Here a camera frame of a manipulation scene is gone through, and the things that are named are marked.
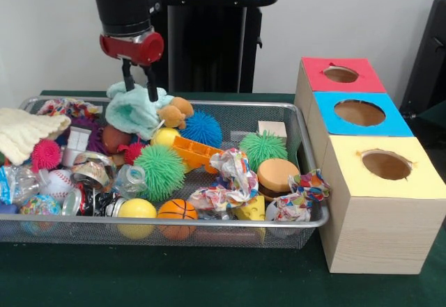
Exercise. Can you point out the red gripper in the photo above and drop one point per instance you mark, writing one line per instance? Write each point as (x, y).
(132, 47)

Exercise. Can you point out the mint green cloth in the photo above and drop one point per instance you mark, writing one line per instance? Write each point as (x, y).
(132, 111)

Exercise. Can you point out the brown plush animal toy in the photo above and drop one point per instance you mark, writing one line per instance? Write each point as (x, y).
(174, 112)

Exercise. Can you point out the cream yellow cloth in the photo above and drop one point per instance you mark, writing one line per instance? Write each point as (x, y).
(24, 131)

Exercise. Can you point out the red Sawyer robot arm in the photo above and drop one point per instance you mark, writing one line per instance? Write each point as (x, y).
(125, 1)

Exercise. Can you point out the clear mesh bin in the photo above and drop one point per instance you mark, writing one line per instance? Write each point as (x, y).
(139, 236)

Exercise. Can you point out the wooden box with three holes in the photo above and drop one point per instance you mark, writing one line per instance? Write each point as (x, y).
(376, 216)

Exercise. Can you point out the yellow ball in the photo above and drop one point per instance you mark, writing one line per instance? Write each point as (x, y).
(136, 213)
(164, 137)

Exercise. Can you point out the plain blue spiky ball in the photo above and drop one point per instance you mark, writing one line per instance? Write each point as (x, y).
(202, 129)

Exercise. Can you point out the orange yellow plastic toy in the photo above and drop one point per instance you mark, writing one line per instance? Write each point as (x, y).
(195, 152)

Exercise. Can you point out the green spiky ball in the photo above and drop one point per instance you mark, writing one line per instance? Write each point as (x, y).
(263, 148)
(160, 173)

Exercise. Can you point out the pink spiky ball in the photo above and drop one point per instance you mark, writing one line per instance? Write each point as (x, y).
(45, 155)

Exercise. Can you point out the colourful patterned fabric toy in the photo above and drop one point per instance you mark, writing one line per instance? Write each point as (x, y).
(226, 182)

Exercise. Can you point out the bright orange mini basketball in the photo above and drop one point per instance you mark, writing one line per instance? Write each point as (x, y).
(177, 213)

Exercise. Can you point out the light wooden cube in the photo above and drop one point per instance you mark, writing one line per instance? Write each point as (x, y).
(273, 129)

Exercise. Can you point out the small basketball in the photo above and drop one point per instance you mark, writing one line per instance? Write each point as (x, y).
(277, 178)

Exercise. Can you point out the yellow cone toy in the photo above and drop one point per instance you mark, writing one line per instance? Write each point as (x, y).
(251, 209)

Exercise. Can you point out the colourful crinkled packet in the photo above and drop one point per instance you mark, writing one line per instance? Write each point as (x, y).
(301, 195)

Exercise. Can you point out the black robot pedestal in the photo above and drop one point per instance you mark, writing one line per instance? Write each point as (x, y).
(209, 49)

